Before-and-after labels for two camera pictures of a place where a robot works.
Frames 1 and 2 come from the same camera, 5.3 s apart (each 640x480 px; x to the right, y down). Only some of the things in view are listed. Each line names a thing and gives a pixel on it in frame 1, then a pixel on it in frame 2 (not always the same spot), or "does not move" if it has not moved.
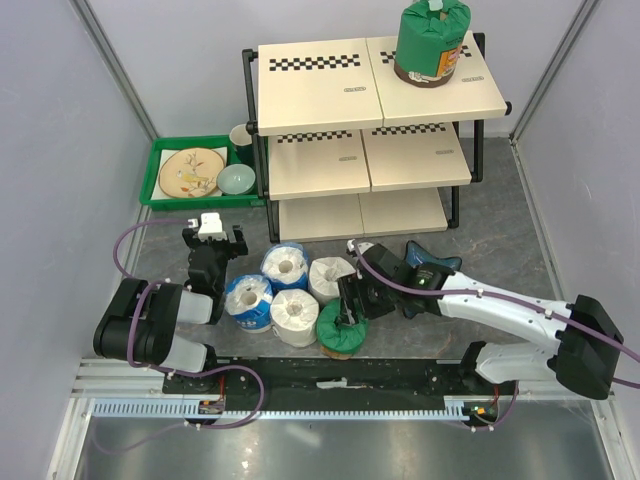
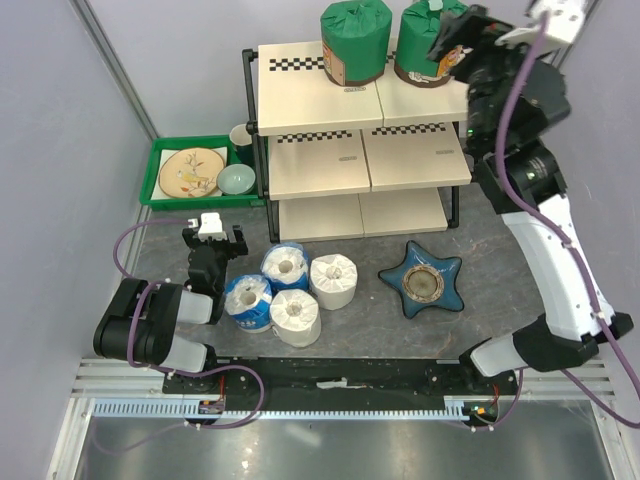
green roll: [337, 340] to [356, 37]
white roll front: [294, 316] does not move
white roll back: [324, 277] does not move
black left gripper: [233, 248] does not move
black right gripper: [368, 311] to [457, 28]
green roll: [429, 38] does not move
